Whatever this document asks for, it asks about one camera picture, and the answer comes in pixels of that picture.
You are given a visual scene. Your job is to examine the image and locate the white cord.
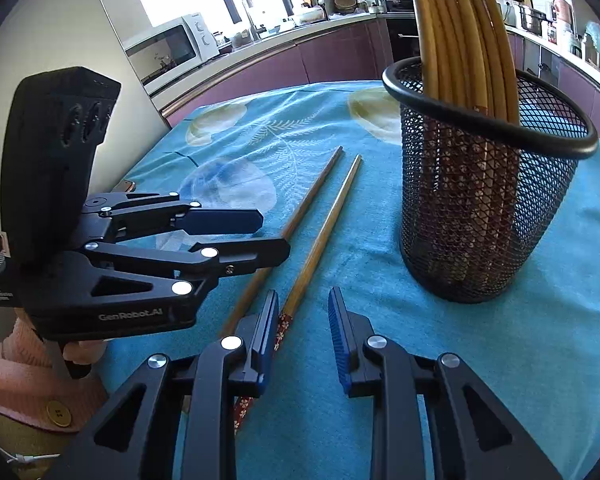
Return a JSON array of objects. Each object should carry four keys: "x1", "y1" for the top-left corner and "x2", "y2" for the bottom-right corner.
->
[{"x1": 0, "y1": 445, "x2": 61, "y2": 466}]

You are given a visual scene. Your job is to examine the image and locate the floral-handled wooden chopstick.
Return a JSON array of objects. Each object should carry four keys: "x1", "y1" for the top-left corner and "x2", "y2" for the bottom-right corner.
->
[
  {"x1": 231, "y1": 155, "x2": 362, "y2": 433},
  {"x1": 219, "y1": 146, "x2": 344, "y2": 339}
]

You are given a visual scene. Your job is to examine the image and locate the person's left hand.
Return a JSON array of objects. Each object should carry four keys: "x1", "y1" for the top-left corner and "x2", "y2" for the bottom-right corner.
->
[{"x1": 61, "y1": 339, "x2": 105, "y2": 366}]

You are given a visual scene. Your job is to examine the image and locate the black mesh utensil holder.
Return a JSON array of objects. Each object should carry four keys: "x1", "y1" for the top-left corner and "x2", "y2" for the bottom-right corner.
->
[{"x1": 381, "y1": 56, "x2": 600, "y2": 305}]

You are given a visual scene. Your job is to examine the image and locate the teal kitchen item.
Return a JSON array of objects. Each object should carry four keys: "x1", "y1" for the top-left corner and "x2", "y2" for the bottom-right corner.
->
[{"x1": 582, "y1": 20, "x2": 600, "y2": 68}]

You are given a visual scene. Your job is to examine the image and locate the copper-coloured kitchen appliance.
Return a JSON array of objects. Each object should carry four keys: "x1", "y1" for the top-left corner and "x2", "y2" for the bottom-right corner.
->
[{"x1": 550, "y1": 0, "x2": 576, "y2": 46}]

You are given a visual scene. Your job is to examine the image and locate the person's left forearm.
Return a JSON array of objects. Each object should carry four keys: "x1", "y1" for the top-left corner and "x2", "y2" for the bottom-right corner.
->
[{"x1": 0, "y1": 310, "x2": 61, "y2": 376}]

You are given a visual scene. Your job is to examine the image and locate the steel cooking pot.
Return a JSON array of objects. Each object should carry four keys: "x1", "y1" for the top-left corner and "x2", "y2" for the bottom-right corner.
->
[{"x1": 520, "y1": 5, "x2": 548, "y2": 36}]

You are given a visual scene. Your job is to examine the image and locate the purple kitchen cabinet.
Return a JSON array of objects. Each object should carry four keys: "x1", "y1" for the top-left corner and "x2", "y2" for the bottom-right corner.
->
[
  {"x1": 510, "y1": 30, "x2": 600, "y2": 146},
  {"x1": 157, "y1": 15, "x2": 396, "y2": 128}
]

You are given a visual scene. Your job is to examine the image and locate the black built-in oven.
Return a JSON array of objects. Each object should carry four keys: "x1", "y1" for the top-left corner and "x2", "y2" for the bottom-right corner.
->
[{"x1": 385, "y1": 17, "x2": 422, "y2": 63}]

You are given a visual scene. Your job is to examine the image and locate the beige garment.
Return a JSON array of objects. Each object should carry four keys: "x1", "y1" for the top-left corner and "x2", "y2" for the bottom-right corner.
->
[{"x1": 0, "y1": 405, "x2": 83, "y2": 480}]

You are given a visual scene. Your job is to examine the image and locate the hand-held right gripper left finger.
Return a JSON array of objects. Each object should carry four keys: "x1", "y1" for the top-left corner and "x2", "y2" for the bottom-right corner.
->
[{"x1": 45, "y1": 289, "x2": 280, "y2": 480}]

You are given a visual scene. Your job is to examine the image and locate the steel kitchen faucet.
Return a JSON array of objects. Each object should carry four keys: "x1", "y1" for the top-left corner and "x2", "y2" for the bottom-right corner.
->
[{"x1": 239, "y1": 0, "x2": 261, "y2": 41}]

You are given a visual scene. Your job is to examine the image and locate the bundle of wooden chopsticks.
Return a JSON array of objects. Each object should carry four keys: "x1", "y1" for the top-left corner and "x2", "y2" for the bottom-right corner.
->
[{"x1": 406, "y1": 0, "x2": 522, "y2": 286}]

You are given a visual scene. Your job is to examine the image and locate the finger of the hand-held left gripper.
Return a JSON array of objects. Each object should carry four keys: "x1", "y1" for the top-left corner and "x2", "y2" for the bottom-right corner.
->
[
  {"x1": 81, "y1": 238, "x2": 292, "y2": 312},
  {"x1": 81, "y1": 191, "x2": 265, "y2": 242}
]

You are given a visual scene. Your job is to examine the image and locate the white microwave oven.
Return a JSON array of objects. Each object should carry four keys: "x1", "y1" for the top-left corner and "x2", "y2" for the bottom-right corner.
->
[{"x1": 124, "y1": 10, "x2": 222, "y2": 73}]

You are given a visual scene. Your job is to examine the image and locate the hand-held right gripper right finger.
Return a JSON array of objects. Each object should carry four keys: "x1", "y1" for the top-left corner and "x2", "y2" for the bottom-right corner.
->
[{"x1": 328, "y1": 286, "x2": 563, "y2": 480}]

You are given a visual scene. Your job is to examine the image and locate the blue printed tablecloth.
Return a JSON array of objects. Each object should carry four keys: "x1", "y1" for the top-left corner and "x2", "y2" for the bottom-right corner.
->
[{"x1": 97, "y1": 80, "x2": 600, "y2": 480}]

